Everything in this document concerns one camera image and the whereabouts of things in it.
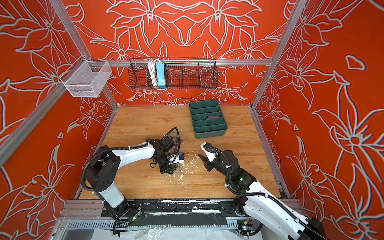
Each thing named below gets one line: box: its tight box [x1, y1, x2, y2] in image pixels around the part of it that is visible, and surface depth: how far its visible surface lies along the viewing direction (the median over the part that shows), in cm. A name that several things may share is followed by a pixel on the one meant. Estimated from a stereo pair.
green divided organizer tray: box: [189, 99, 228, 139], surface depth 106 cm
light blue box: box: [156, 62, 166, 89], surface depth 92 cm
